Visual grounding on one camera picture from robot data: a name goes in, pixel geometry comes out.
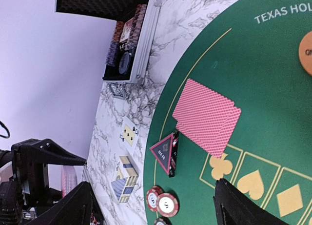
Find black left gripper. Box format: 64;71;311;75
0;139;86;225

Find triangular all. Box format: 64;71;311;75
150;131;179;178

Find orange big blind button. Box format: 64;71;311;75
298;31;312;75

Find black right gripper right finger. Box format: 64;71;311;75
213;178;286;225

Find card deck box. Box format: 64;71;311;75
111;156;138;204

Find aluminium poker case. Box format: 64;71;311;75
52;0;160;99

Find chip row in case right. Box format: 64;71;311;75
125;4;147;51

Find chip row in case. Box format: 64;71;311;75
125;4;147;51
106;21;125;66

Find boxed card deck in case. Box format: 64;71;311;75
119;17;135;43

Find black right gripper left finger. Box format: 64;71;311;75
31;182;93;225

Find chip row in case left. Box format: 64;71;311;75
106;21;125;66

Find dealt card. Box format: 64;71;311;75
172;79;241;159

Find red playing card deck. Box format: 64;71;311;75
61;165;78;198

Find face up card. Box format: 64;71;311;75
119;116;140;155

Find red chips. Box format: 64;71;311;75
146;185;179;218

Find black chip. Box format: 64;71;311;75
154;218;171;225

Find round green poker mat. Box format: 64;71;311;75
144;0;312;225

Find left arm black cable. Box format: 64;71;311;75
0;121;10;139

